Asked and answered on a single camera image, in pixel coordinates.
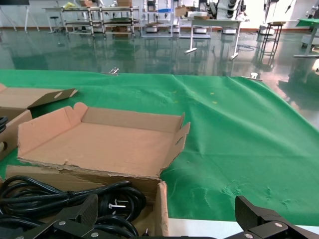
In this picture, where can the white easel stand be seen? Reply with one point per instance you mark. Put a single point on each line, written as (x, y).
(26, 15)

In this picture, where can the tall black metal stand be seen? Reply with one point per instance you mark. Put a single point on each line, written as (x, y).
(274, 24)

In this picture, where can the flat brown cardboard box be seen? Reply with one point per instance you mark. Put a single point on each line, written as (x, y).
(201, 18)

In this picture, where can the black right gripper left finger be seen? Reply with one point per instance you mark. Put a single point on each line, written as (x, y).
(84, 214)

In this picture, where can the green covered white table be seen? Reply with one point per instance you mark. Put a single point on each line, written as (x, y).
(309, 23)

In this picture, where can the metal pipe rack workbench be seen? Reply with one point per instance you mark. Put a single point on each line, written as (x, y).
(107, 22)

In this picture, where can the green tablecloth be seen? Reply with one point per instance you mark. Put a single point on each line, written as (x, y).
(244, 137)

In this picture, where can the small open cardboard box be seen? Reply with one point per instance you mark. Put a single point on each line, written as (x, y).
(181, 11)

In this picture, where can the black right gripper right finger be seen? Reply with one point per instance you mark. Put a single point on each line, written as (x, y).
(246, 214)

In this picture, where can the white shelf unit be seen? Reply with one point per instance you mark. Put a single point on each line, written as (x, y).
(180, 27)
(157, 12)

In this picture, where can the torn-hinge open cardboard box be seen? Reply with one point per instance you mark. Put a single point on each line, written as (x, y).
(107, 147)

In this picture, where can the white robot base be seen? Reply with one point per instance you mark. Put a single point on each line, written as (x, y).
(229, 31)
(151, 29)
(200, 31)
(263, 29)

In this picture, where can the black round stool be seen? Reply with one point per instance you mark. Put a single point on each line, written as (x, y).
(54, 18)

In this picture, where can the white table with T-legs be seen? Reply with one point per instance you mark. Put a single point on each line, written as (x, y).
(216, 22)

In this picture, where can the small white side table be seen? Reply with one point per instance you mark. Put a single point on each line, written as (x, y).
(52, 9)

